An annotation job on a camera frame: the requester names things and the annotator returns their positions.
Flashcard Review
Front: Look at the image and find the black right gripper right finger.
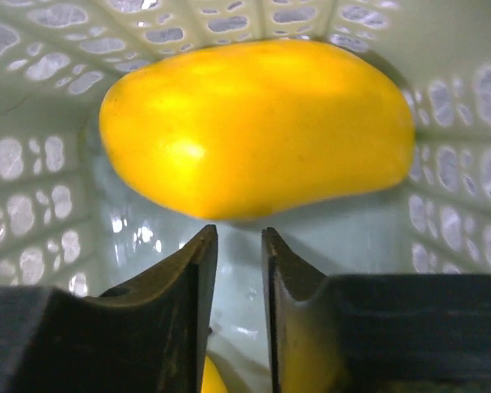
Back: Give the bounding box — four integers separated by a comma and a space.
262, 228, 491, 392

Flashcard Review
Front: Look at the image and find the blue green plastic basket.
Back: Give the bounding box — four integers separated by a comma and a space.
0, 1, 491, 392

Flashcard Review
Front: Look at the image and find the yellow pear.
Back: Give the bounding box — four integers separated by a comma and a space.
200, 355, 228, 393

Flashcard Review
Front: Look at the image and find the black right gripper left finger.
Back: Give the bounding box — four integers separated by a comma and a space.
0, 224, 218, 392

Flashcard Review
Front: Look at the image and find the yellow mango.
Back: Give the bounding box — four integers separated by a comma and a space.
98, 39, 414, 221

